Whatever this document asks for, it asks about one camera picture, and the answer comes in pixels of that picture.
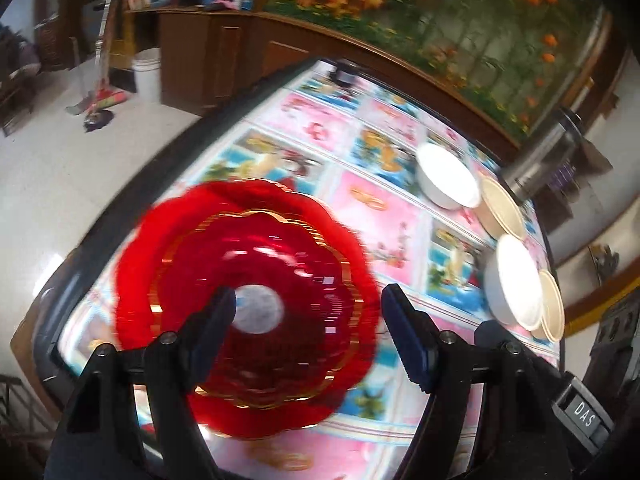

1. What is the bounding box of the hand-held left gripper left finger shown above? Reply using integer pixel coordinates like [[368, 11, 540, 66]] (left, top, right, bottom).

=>
[[45, 287, 238, 480]]

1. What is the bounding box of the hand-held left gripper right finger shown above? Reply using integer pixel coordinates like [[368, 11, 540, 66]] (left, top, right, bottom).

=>
[[381, 283, 581, 480]]

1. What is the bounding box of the small red scalloped plate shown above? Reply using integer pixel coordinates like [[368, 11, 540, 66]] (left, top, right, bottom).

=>
[[149, 209, 366, 408]]

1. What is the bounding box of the large red scalloped plate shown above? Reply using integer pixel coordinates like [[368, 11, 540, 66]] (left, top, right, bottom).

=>
[[114, 179, 383, 442]]

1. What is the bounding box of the beige ribbed bowl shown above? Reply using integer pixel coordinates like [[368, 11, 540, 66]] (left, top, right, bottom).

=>
[[472, 176, 528, 241], [530, 270, 566, 342]]

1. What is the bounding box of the white bowl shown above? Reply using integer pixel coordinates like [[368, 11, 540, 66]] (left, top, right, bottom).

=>
[[484, 234, 545, 332], [415, 142, 482, 210]]

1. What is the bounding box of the printed fruit tablecloth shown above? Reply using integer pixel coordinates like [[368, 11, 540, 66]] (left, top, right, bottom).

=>
[[57, 57, 561, 480]]

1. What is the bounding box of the purple box stack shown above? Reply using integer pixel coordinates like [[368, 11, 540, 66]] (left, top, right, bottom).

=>
[[550, 157, 581, 193]]

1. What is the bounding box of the steel thermos flask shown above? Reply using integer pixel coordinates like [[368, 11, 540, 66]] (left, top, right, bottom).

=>
[[500, 107, 586, 201]]

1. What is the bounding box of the white bucket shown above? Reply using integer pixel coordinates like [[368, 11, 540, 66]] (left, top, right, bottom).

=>
[[131, 47, 162, 103]]

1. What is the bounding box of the wooden cabinet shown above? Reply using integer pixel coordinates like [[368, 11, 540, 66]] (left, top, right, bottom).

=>
[[125, 6, 321, 117]]

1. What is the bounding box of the small black box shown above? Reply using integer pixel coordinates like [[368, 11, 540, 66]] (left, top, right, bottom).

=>
[[327, 59, 358, 87]]

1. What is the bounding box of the broom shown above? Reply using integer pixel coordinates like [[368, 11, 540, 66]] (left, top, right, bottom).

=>
[[65, 0, 125, 116]]

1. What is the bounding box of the flower wall poster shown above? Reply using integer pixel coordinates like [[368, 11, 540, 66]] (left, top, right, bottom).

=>
[[265, 0, 608, 136]]

